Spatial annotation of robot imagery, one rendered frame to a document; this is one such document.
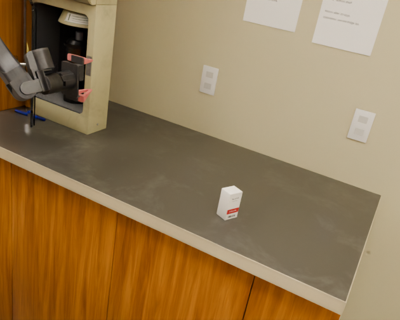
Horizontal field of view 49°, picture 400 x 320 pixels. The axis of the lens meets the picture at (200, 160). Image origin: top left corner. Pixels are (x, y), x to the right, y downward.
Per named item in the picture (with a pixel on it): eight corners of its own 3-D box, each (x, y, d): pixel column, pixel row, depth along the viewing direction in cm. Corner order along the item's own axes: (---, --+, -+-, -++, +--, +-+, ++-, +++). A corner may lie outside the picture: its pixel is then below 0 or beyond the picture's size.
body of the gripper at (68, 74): (82, 64, 133) (64, 67, 127) (81, 97, 137) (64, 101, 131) (65, 60, 136) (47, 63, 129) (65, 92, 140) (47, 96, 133)
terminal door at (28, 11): (26, 100, 175) (27, -7, 159) (32, 129, 150) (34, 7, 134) (24, 100, 175) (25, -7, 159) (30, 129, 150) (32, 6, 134)
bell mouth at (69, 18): (80, 18, 176) (81, 4, 173) (116, 28, 169) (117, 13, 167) (47, 19, 161) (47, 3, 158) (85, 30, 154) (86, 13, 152)
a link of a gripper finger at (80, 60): (100, 54, 139) (79, 58, 131) (99, 77, 142) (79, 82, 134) (83, 51, 142) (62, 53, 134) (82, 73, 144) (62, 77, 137)
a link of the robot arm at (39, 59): (16, 99, 128) (22, 96, 121) (2, 60, 126) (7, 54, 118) (56, 89, 134) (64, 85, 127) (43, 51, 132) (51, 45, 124)
